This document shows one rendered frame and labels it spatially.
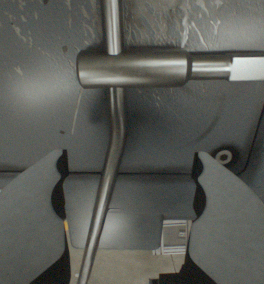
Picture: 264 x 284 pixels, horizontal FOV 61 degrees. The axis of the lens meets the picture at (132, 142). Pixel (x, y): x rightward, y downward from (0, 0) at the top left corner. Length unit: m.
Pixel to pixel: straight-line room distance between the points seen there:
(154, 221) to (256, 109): 0.13
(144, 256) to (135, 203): 2.25
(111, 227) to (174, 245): 1.77
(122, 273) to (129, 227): 2.45
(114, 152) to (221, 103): 0.08
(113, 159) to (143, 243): 0.11
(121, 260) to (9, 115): 2.37
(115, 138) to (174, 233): 1.76
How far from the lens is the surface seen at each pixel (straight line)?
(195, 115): 0.17
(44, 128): 0.18
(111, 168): 0.16
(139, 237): 0.24
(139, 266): 2.57
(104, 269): 2.65
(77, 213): 0.22
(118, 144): 0.15
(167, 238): 1.92
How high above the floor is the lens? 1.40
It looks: 62 degrees down
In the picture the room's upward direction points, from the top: 179 degrees counter-clockwise
